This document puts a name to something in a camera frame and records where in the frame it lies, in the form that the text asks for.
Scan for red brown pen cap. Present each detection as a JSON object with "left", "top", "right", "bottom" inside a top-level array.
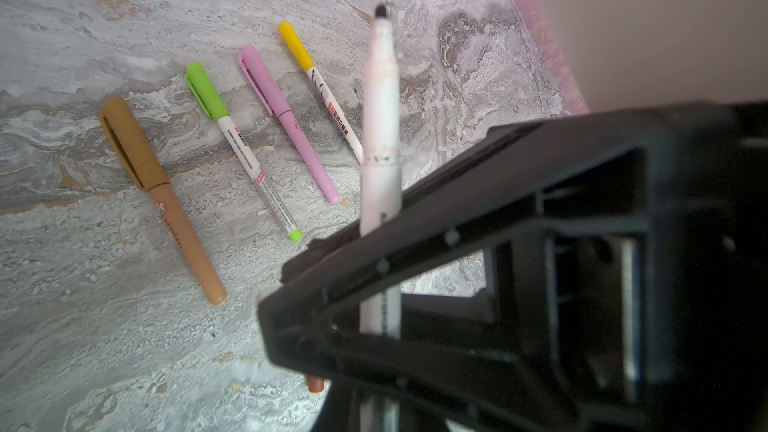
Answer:
[{"left": 305, "top": 375, "right": 325, "bottom": 394}]

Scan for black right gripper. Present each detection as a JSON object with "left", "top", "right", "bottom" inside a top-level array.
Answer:
[{"left": 495, "top": 103, "right": 767, "bottom": 431}]

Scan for pink pen cap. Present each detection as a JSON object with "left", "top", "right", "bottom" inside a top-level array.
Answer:
[{"left": 237, "top": 43, "right": 291, "bottom": 118}]

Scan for white pen yellow end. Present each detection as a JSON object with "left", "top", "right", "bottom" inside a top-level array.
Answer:
[{"left": 277, "top": 19, "right": 365, "bottom": 165}]

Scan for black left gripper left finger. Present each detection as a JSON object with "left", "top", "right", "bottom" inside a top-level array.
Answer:
[{"left": 310, "top": 382, "right": 361, "bottom": 432}]

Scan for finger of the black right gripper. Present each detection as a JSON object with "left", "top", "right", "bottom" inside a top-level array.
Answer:
[
  {"left": 280, "top": 110, "right": 678, "bottom": 312},
  {"left": 257, "top": 287, "right": 576, "bottom": 431}
]

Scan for orange brown pen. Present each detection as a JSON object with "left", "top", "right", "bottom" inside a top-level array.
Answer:
[{"left": 98, "top": 96, "right": 229, "bottom": 307}]

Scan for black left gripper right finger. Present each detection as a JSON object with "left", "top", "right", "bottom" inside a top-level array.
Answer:
[{"left": 398, "top": 398, "right": 450, "bottom": 432}]

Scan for pink pen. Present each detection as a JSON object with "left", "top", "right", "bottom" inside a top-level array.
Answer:
[{"left": 236, "top": 43, "right": 342, "bottom": 206}]

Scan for light green pen cap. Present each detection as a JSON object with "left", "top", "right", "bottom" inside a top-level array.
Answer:
[{"left": 185, "top": 62, "right": 229, "bottom": 121}]

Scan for yellow pen cap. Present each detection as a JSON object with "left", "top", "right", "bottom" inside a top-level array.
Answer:
[{"left": 278, "top": 20, "right": 315, "bottom": 72}]

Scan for white pen red label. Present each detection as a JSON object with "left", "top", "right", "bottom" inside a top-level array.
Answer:
[{"left": 359, "top": 4, "right": 402, "bottom": 431}]

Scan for white pen green end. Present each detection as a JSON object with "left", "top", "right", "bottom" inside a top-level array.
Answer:
[{"left": 184, "top": 61, "right": 304, "bottom": 245}]

